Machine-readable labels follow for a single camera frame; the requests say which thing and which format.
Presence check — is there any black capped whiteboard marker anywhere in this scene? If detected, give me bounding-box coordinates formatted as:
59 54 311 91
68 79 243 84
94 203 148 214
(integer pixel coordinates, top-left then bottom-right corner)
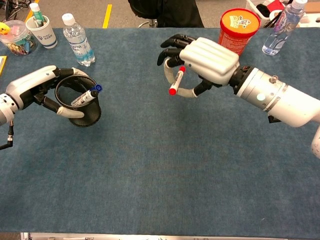
70 89 100 108

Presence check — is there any white plastic basket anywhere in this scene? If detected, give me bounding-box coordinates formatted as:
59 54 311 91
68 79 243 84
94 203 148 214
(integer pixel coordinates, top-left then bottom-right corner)
245 0 296 28

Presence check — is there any metal table edge rail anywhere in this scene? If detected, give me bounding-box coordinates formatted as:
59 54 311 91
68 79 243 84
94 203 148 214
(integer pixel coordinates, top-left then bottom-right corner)
20 232 296 240

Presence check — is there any black mesh pen cup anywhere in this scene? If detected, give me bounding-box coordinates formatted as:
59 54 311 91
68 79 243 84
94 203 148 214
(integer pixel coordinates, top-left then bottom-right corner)
54 75 102 128

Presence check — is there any black stool chrome base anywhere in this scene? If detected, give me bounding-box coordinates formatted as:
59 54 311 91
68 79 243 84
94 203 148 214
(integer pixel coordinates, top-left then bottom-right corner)
129 3 159 29

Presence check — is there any yellow duck toy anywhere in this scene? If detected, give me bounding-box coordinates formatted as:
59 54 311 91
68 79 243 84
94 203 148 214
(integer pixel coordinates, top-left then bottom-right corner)
0 21 11 35

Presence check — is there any water bottle blue label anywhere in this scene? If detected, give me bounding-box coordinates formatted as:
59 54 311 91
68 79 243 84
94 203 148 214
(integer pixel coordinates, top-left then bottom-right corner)
61 13 96 68

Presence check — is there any water bottle purple label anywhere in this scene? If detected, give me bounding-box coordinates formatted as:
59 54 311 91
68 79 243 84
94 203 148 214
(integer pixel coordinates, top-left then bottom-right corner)
261 0 308 56

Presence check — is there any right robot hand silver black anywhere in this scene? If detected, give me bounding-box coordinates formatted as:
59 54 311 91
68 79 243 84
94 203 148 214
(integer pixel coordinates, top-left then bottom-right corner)
156 33 240 99

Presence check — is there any person in black clothes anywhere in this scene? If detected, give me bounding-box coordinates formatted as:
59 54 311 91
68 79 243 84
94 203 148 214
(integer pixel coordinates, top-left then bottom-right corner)
127 0 205 28

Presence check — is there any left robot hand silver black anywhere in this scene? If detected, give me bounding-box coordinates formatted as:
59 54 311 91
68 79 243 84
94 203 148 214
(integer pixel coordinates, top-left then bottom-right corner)
5 65 90 119

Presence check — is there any blue felt table cloth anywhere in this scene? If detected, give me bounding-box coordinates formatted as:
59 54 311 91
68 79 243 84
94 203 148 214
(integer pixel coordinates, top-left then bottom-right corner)
0 27 320 236

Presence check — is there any green white tube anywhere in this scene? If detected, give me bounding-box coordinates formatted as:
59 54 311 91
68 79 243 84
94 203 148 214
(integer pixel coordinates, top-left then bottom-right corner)
29 2 46 28

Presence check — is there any red capped whiteboard marker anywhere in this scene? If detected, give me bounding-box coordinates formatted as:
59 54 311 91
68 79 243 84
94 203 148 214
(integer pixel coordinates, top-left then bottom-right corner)
168 65 187 96

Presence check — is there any clear jar of clips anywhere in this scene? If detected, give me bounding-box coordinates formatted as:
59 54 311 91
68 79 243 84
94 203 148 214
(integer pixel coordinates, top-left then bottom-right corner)
0 19 39 57

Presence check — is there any white paper cup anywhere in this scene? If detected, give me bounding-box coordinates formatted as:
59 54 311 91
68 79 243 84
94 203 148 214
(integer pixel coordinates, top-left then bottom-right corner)
25 14 58 49

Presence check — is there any orange canister with lid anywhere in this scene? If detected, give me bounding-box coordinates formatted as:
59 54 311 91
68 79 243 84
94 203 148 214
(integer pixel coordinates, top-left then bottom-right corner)
217 8 261 56

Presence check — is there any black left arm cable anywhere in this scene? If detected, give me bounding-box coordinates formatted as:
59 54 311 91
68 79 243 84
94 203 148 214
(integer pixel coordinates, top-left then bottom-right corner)
0 121 15 151

